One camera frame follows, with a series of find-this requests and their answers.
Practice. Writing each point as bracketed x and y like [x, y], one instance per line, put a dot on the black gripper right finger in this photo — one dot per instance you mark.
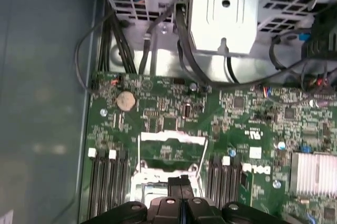
[189, 189]

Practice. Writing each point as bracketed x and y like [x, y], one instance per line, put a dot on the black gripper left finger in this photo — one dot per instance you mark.
[173, 187]

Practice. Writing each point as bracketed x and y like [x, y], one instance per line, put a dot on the silver CPU plate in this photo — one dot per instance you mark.
[155, 189]

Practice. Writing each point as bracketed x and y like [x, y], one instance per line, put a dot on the metal socket cover frame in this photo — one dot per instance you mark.
[171, 136]

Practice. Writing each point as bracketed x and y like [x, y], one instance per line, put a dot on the RAM slot with black clips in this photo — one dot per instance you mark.
[212, 181]
[123, 179]
[235, 181]
[103, 181]

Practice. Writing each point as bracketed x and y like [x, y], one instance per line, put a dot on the RAM slot with white clips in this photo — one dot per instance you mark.
[113, 181]
[94, 181]
[226, 181]

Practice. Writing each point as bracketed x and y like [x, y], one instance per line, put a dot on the blue-top capacitor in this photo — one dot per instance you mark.
[232, 152]
[276, 183]
[281, 145]

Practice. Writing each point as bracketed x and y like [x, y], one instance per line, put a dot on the green motherboard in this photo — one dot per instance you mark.
[237, 118]

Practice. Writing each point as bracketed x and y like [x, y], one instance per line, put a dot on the round coin battery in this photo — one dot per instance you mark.
[126, 100]

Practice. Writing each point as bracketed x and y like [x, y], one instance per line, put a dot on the silver motherboard screw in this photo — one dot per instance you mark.
[103, 112]

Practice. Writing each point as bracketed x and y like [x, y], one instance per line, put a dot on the silver capacitor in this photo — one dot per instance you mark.
[193, 86]

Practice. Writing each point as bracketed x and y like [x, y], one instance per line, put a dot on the silver finned chipset heatsink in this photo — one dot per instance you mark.
[313, 174]

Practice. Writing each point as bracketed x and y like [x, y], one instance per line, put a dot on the grey metal disk bay cage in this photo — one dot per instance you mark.
[223, 23]

